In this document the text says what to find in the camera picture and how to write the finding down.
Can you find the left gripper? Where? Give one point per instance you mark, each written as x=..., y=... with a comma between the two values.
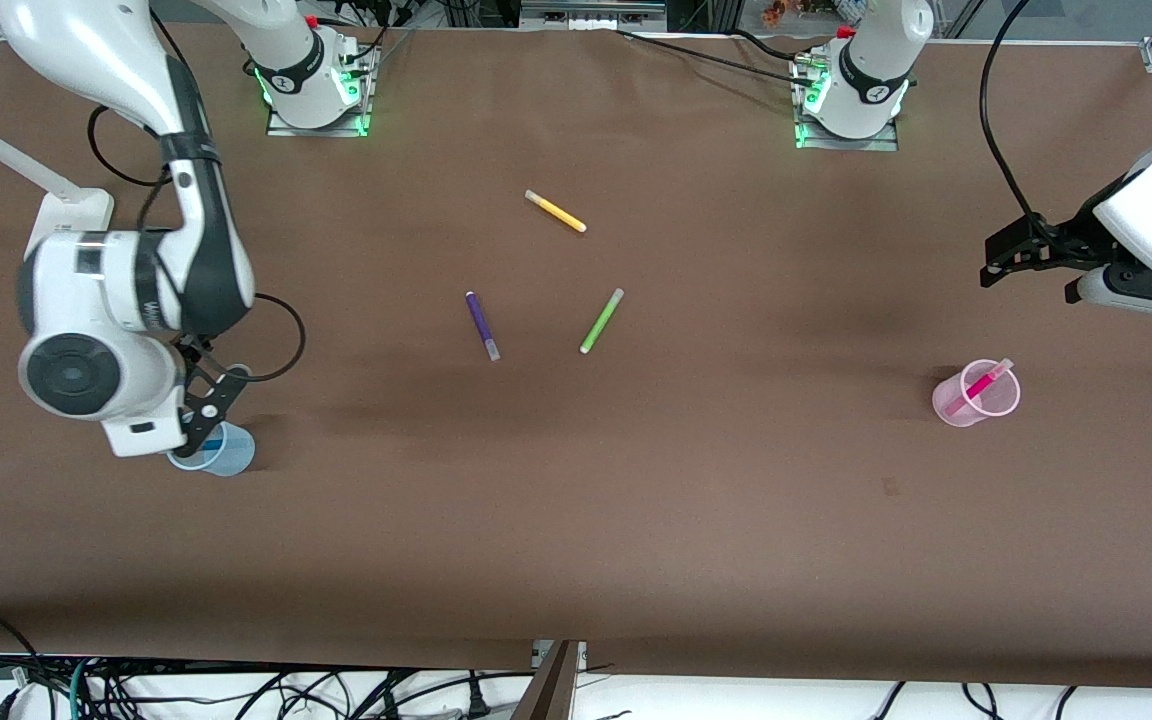
x=1073, y=239

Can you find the blue marker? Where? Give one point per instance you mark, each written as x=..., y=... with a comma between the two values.
x=208, y=442

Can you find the pink marker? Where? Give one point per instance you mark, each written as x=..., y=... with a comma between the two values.
x=984, y=383

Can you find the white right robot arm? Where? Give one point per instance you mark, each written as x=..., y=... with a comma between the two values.
x=56, y=290

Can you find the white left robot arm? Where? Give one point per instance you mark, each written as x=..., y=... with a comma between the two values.
x=871, y=60

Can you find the light blue plastic cup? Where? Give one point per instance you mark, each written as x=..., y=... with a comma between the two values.
x=236, y=455

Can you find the pink plastic cup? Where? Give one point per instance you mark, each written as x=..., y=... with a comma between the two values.
x=1001, y=405

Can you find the white desk lamp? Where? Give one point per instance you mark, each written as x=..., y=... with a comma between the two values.
x=76, y=210

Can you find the purple marker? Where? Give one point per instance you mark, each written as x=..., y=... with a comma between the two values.
x=480, y=320

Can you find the yellow marker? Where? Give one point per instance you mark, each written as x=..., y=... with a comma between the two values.
x=558, y=212

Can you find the green marker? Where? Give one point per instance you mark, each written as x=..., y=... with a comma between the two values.
x=600, y=323

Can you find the brown wooden table leg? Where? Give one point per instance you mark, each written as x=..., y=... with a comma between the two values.
x=548, y=690

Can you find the grey metal frame piece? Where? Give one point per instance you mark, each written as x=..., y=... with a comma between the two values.
x=586, y=12

